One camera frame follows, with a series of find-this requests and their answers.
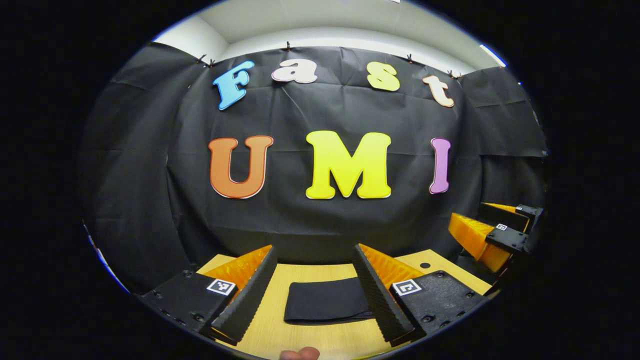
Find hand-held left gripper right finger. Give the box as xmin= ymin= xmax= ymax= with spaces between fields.
xmin=353 ymin=243 xmax=487 ymax=347

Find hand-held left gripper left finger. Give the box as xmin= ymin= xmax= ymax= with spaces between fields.
xmin=141 ymin=245 xmax=278 ymax=346

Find black jeans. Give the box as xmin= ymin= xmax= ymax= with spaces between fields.
xmin=284 ymin=277 xmax=376 ymax=325

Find black backdrop cloth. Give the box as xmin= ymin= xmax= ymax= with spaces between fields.
xmin=80 ymin=42 xmax=548 ymax=296

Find ceiling light strip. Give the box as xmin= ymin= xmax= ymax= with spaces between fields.
xmin=480 ymin=44 xmax=507 ymax=68

